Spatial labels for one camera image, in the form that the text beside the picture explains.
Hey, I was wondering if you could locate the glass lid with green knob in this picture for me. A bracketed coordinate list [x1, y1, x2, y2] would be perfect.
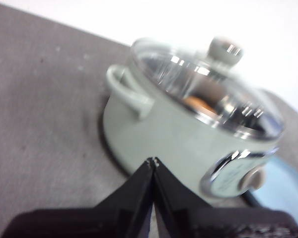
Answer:
[130, 36, 286, 140]

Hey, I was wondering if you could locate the pale green electric steamer pot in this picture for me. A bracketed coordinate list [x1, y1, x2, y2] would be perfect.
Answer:
[101, 36, 287, 207]

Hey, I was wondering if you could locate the blue plate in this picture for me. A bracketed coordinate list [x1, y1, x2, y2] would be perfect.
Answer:
[249, 158, 298, 225]

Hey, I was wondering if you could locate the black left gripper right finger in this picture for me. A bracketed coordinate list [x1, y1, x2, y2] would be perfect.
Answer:
[153, 157, 298, 238]

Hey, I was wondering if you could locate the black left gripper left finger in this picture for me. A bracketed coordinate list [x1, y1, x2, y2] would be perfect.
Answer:
[1, 158, 155, 238]

